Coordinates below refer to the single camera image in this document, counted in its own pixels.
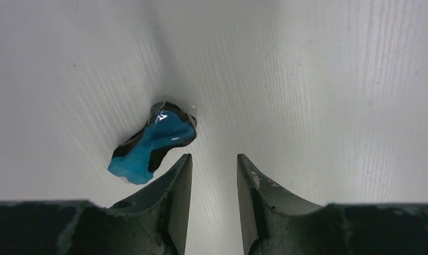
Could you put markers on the blue whiteboard eraser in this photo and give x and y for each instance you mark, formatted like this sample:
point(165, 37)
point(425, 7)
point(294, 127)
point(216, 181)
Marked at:
point(168, 127)

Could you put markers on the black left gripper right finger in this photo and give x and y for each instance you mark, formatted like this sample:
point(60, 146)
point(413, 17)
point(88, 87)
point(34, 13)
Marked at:
point(276, 221)

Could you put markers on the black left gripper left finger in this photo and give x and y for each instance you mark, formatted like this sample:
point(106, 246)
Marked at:
point(154, 220)

